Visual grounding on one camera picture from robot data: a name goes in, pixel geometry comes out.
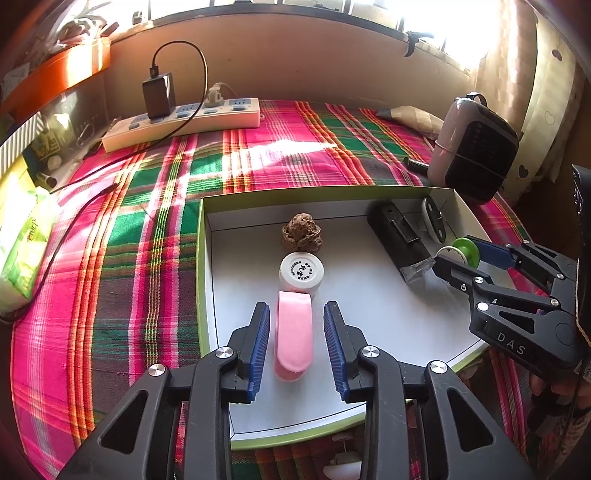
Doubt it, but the black device with clear cap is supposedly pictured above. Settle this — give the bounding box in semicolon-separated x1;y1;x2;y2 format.
367;200;437;283

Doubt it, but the white oval device black face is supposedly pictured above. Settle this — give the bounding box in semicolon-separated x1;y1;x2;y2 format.
421;196;448;241

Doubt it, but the black charger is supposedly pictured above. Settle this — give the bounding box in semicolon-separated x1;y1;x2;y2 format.
141;73;177;118

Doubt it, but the thin black cable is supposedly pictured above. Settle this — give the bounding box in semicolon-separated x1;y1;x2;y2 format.
0;182;121;324

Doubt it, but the orange box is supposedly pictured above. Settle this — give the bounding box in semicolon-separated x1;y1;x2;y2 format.
0;39;112;112

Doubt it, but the black charger cable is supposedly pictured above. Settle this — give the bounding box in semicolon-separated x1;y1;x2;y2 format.
150;41;207;136

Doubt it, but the pink green plaid tablecloth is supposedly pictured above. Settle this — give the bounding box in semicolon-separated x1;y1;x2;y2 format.
9;99;532;480

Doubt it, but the green white spool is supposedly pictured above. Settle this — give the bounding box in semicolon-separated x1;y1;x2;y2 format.
436;235;481;269

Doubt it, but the green white cardboard box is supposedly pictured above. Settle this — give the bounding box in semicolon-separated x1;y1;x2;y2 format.
195;187;492;450

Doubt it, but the grey patterned box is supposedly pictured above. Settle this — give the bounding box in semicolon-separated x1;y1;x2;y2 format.
0;115;49;171

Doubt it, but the cream heart-print curtain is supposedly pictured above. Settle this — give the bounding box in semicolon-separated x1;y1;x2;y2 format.
480;0;591;199

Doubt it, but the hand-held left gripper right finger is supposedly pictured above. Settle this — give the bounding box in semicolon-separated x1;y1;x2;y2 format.
323;301;539;480

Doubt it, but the white plug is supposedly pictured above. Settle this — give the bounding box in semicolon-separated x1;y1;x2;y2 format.
205;83;236;109

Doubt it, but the pink white clip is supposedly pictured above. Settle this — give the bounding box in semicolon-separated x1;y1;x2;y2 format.
274;291;315;381

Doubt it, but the small white round jar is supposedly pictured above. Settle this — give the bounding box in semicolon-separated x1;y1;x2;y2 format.
279;251;325;296

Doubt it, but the white power strip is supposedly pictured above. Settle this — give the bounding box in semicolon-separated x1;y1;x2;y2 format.
102;97;262;153

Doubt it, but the black clip on window ledge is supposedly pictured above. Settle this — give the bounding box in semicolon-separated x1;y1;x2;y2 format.
404;31;432;58

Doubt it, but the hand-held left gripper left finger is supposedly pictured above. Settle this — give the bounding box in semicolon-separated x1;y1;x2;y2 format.
55;302;271;480

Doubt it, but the green tissue pack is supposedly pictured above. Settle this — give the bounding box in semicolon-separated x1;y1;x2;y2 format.
0;189;58;312

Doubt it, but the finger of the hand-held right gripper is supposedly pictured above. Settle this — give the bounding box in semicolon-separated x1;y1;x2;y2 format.
434;255;573;324
475;241;578;296

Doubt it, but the brown walnut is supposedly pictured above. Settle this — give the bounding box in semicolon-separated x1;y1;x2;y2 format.
281;211;322;254

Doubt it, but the small grey desk heater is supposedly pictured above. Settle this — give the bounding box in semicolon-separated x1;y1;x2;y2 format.
427;92;520;205

